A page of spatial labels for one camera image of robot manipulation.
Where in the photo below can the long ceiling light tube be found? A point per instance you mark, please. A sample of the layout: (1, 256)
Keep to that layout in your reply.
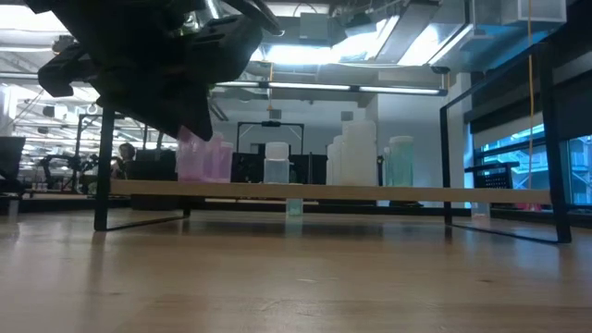
(333, 87)

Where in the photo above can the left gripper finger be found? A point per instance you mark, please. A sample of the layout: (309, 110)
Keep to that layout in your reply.
(199, 115)
(157, 111)

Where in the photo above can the black plant pot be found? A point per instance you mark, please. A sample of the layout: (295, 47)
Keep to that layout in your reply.
(152, 168)

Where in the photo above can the black background rig frame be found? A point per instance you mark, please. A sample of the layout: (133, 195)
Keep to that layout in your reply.
(83, 134)

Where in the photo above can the wooden shelf black metal frame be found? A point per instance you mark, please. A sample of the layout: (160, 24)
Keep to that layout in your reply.
(324, 191)

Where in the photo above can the person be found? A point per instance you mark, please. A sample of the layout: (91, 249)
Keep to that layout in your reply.
(125, 159)

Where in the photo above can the black background robot arm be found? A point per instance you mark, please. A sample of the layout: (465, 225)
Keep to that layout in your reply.
(60, 162)

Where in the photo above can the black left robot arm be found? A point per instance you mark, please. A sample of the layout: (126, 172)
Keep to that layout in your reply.
(92, 9)

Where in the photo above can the dome security camera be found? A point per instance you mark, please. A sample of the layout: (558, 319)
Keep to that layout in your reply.
(440, 70)

